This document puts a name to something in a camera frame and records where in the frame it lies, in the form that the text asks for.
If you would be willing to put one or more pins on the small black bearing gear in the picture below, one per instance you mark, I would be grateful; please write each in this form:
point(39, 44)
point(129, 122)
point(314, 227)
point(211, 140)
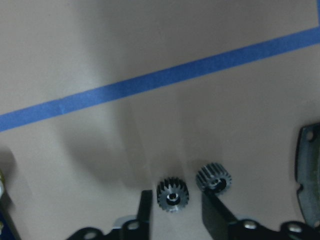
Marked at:
point(213, 176)

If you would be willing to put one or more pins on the dark grey brake pad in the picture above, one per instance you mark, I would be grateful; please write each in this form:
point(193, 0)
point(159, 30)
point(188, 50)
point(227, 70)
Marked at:
point(307, 173)

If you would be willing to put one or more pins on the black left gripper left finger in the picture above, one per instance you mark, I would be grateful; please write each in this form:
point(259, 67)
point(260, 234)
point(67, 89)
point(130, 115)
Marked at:
point(144, 215)

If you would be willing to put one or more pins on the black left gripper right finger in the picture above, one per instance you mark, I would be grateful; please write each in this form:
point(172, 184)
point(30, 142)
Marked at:
point(216, 217)

